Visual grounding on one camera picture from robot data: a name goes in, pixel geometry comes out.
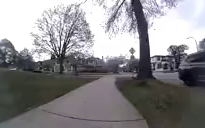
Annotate row of houses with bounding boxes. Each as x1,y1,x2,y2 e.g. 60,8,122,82
33,55,106,74

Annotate diamond sign on pole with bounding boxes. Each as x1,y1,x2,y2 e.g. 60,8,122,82
128,46,137,73

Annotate grey concrete sidewalk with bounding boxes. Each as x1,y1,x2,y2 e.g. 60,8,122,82
0,74,150,128

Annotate tall bare tree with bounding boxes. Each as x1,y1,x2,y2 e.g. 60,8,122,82
94,0,181,81

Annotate round-crowned bare tree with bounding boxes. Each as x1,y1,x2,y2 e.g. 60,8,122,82
30,3,95,75

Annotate pale houses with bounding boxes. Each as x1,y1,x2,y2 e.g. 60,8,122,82
150,54,177,72

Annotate grass verge strip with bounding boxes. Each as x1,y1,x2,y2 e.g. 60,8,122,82
114,77,205,128

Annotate small dark tree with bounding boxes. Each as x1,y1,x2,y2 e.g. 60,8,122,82
166,43,190,69

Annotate wide grass field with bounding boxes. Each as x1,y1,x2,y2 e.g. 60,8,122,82
0,67,101,128

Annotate street lamp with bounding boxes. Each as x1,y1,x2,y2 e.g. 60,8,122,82
185,35,199,53

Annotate dark vehicle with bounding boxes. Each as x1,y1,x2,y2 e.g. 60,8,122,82
177,49,205,87

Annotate clump of trees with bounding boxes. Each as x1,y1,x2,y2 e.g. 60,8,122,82
0,37,36,71

